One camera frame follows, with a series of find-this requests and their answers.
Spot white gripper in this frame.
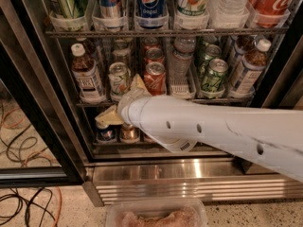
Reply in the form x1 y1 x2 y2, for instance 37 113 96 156
95 74 152 127

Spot white 7up can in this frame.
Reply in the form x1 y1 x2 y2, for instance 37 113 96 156
108 61 131 96

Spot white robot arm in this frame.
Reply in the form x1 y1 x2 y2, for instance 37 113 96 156
96 76 303 182

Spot copper can bottom left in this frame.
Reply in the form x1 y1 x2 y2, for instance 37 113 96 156
120 123 139 142

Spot blue pepsi can bottom shelf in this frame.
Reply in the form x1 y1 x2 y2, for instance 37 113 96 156
96 122 116 142

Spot blue pepsi can shelf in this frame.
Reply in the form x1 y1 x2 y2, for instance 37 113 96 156
96 122 116 142
137 0 165 29

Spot front red coca-cola can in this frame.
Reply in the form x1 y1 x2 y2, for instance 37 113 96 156
144 61 166 96

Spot red coca-cola can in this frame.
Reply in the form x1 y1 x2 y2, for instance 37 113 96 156
144 61 166 96
144 47 165 64

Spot clear water bottle middle shelf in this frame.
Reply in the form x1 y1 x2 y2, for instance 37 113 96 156
169 37 196 79

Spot front green soda can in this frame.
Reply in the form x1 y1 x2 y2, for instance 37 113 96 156
201 59 228 93

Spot green soda can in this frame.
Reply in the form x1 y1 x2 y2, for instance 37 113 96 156
196 44 222 78
201 59 228 93

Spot red bull can top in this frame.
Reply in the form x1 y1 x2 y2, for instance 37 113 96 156
98 0 124 19

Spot fridge door left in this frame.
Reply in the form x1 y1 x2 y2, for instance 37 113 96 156
0 0 86 187

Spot blue pepsi can top shelf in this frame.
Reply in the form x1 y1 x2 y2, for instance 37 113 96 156
137 0 165 29

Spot green can top shelf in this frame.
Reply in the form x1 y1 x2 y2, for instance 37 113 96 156
48 0 88 31

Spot metal fridge base grille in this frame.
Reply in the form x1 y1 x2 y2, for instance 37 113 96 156
82 158 303 206

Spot front left tea bottle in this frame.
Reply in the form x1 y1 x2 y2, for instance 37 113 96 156
71 44 103 98

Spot tea bottle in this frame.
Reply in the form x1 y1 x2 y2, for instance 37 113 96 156
71 44 103 98
229 38 271 94

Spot clear plastic food container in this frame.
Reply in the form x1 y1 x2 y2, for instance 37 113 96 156
105 198 208 227

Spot front right tea bottle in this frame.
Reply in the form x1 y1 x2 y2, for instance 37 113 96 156
229 38 271 94

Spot red coca-cola bottle top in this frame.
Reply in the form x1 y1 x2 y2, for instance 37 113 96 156
248 0 292 28

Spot orange floor cable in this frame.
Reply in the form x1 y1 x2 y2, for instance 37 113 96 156
0 106 63 227

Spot black floor cables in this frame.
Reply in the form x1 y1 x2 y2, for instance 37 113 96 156
0 101 58 227

